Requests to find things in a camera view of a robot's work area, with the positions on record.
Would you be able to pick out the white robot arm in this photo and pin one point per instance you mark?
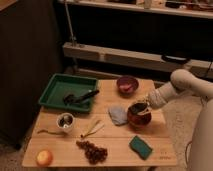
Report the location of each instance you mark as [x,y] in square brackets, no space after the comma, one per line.
[201,152]

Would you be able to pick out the black eraser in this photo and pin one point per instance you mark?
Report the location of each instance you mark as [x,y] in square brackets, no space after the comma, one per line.
[138,107]

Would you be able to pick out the grey blue cloth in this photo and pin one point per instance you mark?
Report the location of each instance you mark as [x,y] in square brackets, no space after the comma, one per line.
[118,115]

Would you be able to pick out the thin brown twig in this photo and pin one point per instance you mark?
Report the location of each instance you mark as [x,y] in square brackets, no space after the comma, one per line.
[49,132]

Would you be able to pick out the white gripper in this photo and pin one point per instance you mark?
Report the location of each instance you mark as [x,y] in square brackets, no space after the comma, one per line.
[154,99]

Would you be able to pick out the black handle on shelf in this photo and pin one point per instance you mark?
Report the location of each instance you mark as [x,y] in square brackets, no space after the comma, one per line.
[175,59]

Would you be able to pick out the bunch of dark grapes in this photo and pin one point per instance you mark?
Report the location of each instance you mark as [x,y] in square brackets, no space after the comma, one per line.
[93,153]

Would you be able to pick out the dark cabinet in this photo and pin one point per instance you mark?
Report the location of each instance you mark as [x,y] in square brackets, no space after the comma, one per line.
[30,52]

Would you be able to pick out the black brush in tray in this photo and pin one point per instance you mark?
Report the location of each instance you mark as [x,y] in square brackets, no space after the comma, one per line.
[71,98]

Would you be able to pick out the red bowl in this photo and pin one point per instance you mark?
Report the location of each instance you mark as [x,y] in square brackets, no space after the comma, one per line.
[139,120]

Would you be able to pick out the orange apple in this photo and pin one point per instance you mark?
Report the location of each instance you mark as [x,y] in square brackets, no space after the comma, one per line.
[44,158]

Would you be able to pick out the white lower shelf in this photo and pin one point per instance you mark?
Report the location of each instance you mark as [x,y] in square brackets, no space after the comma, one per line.
[135,59]

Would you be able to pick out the purple bowl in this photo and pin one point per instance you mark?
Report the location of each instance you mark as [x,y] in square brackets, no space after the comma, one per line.
[127,84]

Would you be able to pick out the green plastic tray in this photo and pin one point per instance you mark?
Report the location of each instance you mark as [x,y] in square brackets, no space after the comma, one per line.
[61,85]

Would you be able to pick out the green sponge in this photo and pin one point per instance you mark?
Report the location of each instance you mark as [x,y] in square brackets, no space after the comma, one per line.
[140,147]

